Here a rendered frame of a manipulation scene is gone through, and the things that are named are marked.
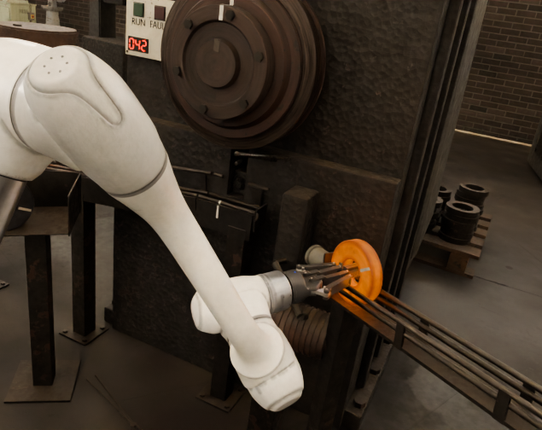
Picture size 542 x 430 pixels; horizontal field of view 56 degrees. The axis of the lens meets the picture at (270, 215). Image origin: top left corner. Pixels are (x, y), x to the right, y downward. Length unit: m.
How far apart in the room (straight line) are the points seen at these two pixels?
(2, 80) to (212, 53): 0.73
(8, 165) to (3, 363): 1.40
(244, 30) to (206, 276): 0.69
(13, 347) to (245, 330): 1.38
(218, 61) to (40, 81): 0.78
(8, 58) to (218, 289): 0.44
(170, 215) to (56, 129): 0.22
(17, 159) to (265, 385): 0.56
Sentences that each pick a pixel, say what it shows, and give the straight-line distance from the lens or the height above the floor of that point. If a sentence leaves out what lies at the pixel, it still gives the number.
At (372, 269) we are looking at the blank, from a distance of 1.19.
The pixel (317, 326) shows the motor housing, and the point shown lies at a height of 0.52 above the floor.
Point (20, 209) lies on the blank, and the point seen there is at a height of 0.66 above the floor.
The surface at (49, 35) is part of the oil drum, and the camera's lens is 4.15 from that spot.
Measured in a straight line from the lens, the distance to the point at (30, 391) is 1.94.
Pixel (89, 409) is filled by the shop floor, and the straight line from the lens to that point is 1.85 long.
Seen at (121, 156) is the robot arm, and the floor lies 1.08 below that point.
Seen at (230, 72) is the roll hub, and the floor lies 1.10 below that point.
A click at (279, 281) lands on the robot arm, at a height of 0.73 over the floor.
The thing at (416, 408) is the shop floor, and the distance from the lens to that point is 2.05.
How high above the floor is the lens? 1.28
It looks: 22 degrees down
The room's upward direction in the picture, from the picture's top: 8 degrees clockwise
